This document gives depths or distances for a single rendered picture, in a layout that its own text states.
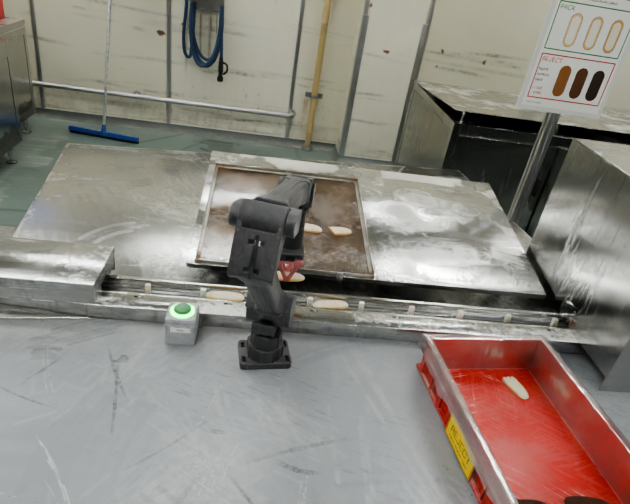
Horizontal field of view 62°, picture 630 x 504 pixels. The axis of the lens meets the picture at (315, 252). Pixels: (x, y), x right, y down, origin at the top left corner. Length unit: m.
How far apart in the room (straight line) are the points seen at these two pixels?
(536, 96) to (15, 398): 1.82
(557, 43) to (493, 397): 1.25
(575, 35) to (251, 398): 1.59
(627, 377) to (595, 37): 1.16
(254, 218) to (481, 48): 4.50
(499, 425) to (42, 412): 0.95
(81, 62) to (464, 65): 3.38
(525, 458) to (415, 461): 0.24
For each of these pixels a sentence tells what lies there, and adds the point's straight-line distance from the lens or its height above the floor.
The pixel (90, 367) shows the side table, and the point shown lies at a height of 0.82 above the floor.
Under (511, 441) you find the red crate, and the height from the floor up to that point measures 0.82.
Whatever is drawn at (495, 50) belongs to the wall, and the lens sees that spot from 5.25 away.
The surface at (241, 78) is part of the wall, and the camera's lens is 4.95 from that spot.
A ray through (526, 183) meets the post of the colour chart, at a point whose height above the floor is 0.99.
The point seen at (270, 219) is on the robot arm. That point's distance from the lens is 0.82.
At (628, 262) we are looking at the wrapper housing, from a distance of 1.45.
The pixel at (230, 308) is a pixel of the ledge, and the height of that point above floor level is 0.86.
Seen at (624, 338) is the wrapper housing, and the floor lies 0.98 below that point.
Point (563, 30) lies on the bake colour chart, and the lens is 2.07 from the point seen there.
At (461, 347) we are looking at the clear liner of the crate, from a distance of 1.32.
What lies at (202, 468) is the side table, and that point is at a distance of 1.05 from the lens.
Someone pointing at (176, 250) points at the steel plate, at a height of 0.82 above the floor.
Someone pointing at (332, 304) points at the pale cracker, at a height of 0.86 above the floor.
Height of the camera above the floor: 1.67
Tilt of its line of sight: 30 degrees down
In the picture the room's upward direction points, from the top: 10 degrees clockwise
